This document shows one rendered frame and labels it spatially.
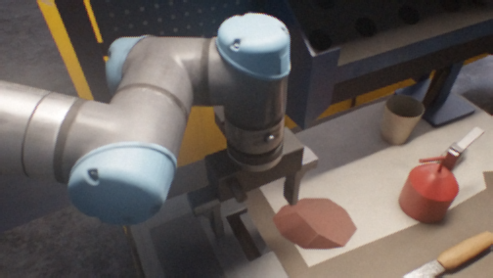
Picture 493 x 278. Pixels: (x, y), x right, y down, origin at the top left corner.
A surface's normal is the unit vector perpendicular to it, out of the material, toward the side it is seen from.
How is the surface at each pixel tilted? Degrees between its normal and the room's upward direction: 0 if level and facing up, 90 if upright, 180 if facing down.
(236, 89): 79
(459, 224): 0
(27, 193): 0
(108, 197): 90
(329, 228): 24
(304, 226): 40
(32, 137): 49
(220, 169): 0
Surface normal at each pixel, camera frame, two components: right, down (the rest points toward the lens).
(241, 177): 0.44, 0.62
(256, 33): -0.02, -0.71
